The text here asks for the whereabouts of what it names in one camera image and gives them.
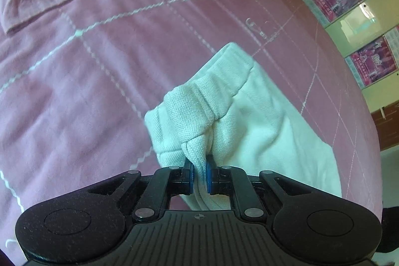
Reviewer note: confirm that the cream wardrobe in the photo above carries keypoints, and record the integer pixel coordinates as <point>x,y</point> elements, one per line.
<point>352,4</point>

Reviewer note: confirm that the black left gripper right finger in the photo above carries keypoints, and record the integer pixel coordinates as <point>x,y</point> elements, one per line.
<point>218,179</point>

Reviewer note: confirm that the brown wooden door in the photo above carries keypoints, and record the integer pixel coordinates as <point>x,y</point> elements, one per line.
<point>387,124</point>

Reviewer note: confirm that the upper right purple poster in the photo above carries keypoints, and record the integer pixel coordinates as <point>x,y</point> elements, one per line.
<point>375,60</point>

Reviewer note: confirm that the pink checked bed sheet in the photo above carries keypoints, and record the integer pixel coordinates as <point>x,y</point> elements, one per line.
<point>77,81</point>

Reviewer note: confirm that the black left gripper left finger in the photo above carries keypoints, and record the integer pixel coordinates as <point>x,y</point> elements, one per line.
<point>181,180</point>

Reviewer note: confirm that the white pants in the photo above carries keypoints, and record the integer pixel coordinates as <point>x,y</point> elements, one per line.
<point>231,109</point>

